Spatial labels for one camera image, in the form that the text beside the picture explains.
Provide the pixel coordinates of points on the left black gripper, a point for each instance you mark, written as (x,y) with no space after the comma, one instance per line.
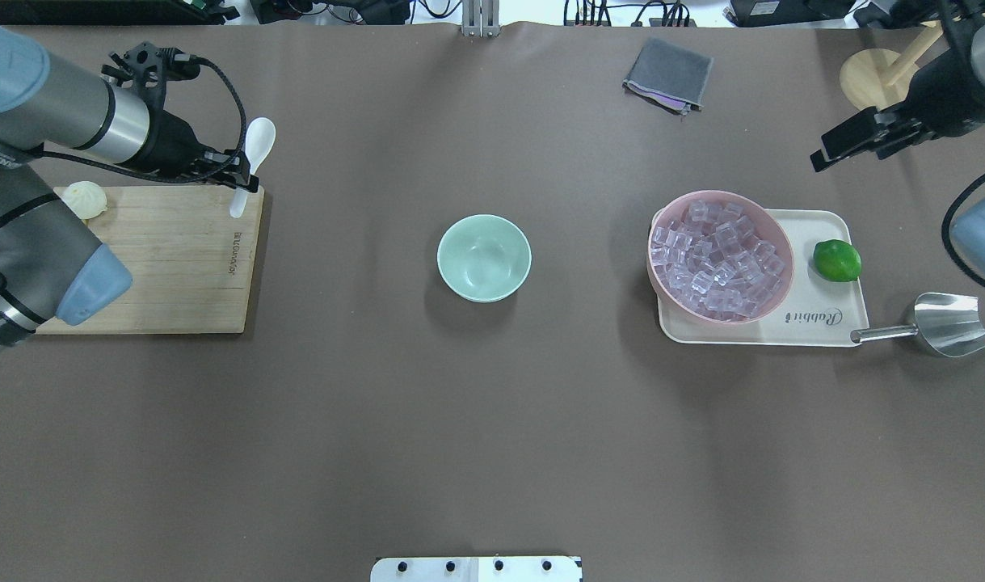
(171,143)

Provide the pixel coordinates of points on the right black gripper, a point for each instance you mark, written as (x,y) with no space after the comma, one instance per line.
(953,105)

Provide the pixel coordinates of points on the white ceramic spoon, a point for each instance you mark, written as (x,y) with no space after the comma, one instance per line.
(260,139)

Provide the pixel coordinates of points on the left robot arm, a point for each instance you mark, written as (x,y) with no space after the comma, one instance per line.
(52,266)

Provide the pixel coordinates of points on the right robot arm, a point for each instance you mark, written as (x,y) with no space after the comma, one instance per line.
(963,22)

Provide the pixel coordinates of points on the steel ice scoop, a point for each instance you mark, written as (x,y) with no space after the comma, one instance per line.
(944,324)

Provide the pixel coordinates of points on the pink bowl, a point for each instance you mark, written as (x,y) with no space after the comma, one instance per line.
(771,242)

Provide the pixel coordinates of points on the pile of clear ice cubes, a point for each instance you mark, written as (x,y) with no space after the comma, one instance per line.
(717,257)

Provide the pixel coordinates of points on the mint green bowl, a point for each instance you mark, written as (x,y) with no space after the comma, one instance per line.
(484,258)

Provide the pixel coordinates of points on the wooden mug tree stand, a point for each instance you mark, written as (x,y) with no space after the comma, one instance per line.
(880,78)

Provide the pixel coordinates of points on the bamboo cutting board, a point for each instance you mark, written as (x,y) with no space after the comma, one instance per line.
(192,263)

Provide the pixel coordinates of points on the green lime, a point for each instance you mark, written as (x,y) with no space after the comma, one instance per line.
(836,260)

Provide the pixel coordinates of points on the cream rectangular tray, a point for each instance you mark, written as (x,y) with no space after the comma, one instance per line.
(815,312)

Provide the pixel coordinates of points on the grey folded cloth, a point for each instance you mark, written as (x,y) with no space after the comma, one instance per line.
(671,76)

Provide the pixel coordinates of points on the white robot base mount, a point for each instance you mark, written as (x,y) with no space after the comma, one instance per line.
(479,568)

